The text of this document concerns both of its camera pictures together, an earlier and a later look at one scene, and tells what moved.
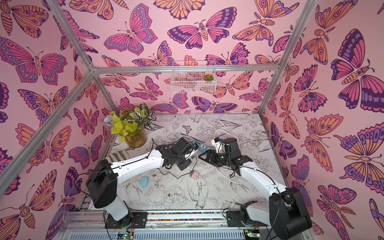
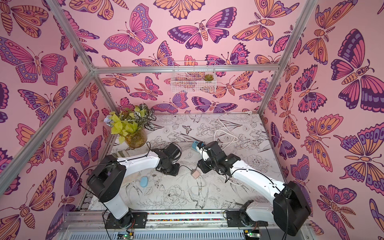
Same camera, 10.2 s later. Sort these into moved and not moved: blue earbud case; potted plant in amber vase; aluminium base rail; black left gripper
Moved: black left gripper
Not moved: aluminium base rail; potted plant in amber vase; blue earbud case
